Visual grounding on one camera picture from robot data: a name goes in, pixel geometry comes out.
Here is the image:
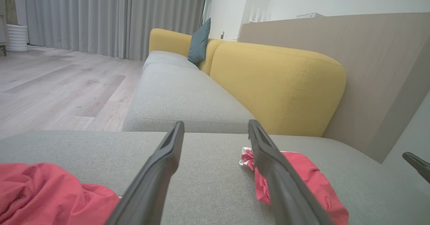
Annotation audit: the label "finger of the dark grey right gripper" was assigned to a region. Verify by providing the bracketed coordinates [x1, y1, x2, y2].
[402, 152, 430, 184]

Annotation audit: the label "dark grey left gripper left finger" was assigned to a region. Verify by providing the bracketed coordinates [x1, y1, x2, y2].
[105, 120, 185, 225]

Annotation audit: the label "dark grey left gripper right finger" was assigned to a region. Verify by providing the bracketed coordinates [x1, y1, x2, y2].
[248, 119, 335, 225]

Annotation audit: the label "red shorts with white stripe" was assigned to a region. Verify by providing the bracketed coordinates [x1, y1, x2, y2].
[239, 147, 349, 225]

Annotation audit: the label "red t-shirt with white trim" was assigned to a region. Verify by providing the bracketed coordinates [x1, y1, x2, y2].
[0, 162, 121, 225]

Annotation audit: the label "grey sofa seat cushion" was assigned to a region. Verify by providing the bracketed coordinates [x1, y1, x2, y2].
[143, 50, 199, 70]
[123, 63, 256, 133]

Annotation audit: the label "yellow sofa backrest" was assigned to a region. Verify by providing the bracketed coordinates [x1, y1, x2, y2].
[209, 42, 347, 137]
[149, 29, 225, 76]

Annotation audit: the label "teal throw pillow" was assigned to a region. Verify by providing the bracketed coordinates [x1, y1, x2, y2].
[187, 18, 211, 66]

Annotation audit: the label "grey pleated curtain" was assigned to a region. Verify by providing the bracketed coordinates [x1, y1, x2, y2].
[13, 0, 207, 61]

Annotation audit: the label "white ribbed plant pot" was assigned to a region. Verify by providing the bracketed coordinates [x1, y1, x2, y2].
[7, 24, 29, 52]

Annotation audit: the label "grey green tv cabinet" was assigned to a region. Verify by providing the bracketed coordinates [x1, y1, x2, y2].
[0, 15, 7, 56]

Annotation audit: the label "brown plant trunk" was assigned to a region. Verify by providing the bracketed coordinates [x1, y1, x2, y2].
[3, 0, 18, 26]

